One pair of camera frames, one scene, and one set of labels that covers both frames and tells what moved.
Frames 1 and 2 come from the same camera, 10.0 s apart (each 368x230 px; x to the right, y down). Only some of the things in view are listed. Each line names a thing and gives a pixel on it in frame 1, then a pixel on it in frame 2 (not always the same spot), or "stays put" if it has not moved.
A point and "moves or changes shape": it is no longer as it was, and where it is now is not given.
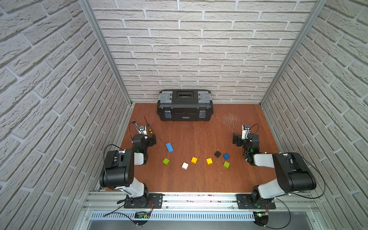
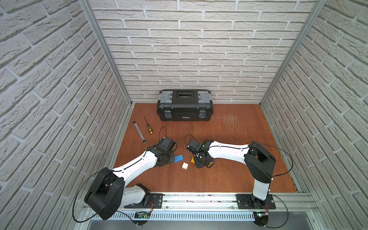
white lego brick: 185,166 stays put
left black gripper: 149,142 -> 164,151
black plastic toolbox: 185,105 stays put
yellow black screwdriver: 149,128 stays put
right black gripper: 239,138 -> 199,165
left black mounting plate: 149,201 stays put
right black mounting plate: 254,201 stays put
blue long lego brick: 169,147 moves or changes shape
